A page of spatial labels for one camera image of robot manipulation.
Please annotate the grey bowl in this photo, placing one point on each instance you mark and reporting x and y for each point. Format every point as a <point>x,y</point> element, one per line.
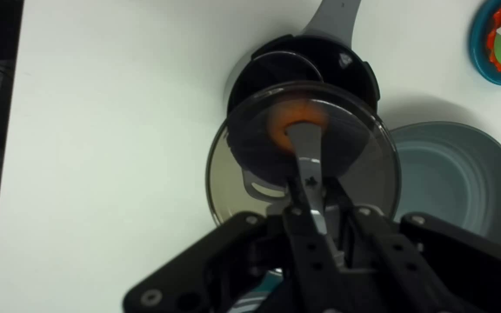
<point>460,175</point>

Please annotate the small teal plate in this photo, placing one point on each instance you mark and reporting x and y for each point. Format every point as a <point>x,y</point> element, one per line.
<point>478,53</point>

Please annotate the orange toy carrot slice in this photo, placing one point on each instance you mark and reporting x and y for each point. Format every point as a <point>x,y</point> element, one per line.
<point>279,124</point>

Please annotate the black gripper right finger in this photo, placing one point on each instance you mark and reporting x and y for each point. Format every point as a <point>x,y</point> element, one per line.
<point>436,267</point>

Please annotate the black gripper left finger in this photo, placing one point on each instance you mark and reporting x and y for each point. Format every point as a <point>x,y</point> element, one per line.
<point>234,267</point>

